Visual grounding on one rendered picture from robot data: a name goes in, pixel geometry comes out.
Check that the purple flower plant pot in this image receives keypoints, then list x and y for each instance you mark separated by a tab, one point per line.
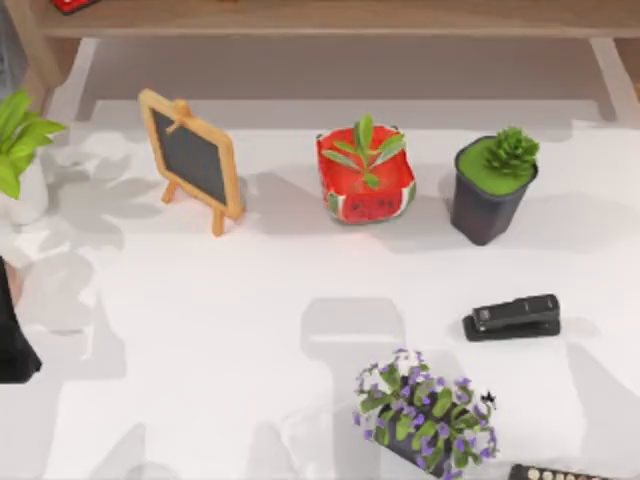
425	425

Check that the red object on shelf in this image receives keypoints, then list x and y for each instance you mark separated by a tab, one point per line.
72	4

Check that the wooden framed blackboard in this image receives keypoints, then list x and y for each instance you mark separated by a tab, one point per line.
192	155

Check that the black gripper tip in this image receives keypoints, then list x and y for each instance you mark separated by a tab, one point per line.
12	345

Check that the red watermelon plant pot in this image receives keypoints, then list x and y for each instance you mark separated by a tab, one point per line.
370	205

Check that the white pot green leafy plant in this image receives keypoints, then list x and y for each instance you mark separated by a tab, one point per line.
25	195

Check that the wooden shelf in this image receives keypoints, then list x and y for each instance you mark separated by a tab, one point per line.
320	22

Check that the black pot green succulent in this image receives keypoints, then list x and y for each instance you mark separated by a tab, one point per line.
482	210

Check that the black stapler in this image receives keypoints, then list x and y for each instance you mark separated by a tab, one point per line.
515	316

